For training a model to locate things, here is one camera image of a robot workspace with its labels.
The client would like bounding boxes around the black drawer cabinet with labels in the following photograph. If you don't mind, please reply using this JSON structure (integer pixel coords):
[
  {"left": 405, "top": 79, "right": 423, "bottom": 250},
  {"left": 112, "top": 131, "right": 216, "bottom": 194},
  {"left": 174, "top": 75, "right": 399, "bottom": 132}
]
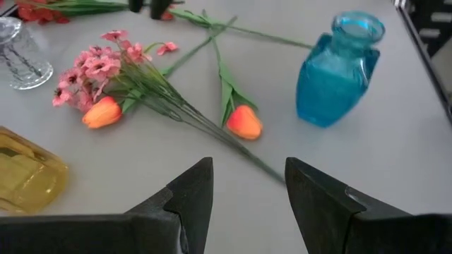
[{"left": 411, "top": 0, "right": 452, "bottom": 57}]

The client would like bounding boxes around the yellow glass vase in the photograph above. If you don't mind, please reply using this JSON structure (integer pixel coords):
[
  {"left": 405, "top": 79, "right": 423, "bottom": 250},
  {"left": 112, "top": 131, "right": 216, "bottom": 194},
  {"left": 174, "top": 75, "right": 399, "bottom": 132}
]
[{"left": 0, "top": 126, "right": 70, "bottom": 215}]

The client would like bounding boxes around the clear glass vase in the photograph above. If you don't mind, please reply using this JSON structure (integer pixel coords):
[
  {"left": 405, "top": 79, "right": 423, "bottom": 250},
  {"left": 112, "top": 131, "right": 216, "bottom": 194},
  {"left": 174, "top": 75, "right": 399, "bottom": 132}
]
[{"left": 0, "top": 16, "right": 54, "bottom": 91}]

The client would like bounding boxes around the black aluminium table frame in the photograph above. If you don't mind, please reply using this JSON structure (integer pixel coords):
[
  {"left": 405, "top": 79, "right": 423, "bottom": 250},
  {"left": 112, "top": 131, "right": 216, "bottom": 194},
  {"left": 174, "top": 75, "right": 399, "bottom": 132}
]
[{"left": 393, "top": 0, "right": 452, "bottom": 124}]

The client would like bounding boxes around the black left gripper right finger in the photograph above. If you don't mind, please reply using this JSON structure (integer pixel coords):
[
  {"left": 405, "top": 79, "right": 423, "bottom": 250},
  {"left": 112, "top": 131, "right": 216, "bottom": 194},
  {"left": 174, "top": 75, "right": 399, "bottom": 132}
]
[{"left": 285, "top": 157, "right": 452, "bottom": 254}]

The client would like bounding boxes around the pink artificial flower bunch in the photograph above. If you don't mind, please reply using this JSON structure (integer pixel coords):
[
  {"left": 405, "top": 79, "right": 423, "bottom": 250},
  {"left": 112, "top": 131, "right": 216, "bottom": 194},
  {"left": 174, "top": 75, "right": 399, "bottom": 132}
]
[{"left": 52, "top": 30, "right": 287, "bottom": 184}]

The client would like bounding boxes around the blue cut-glass vase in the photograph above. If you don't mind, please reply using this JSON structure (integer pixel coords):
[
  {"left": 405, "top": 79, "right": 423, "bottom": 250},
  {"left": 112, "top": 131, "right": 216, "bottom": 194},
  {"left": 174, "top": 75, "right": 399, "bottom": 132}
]
[{"left": 295, "top": 10, "right": 386, "bottom": 128}]

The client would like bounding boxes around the red artificial flower bunch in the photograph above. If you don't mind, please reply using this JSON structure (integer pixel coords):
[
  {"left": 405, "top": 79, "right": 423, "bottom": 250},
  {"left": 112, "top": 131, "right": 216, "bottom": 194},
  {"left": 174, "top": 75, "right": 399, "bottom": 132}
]
[{"left": 16, "top": 0, "right": 130, "bottom": 25}]

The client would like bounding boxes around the orange artificial tulip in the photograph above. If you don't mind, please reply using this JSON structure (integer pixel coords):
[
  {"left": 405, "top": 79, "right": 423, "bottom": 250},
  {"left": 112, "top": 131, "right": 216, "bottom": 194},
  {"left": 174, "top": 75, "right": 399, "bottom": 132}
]
[
  {"left": 201, "top": 9, "right": 264, "bottom": 141},
  {"left": 160, "top": 8, "right": 314, "bottom": 49},
  {"left": 82, "top": 16, "right": 238, "bottom": 130}
]

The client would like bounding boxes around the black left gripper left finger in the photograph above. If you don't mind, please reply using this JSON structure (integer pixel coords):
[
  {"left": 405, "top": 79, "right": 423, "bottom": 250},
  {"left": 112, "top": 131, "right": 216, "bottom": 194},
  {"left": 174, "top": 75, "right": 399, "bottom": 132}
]
[{"left": 0, "top": 157, "right": 215, "bottom": 254}]

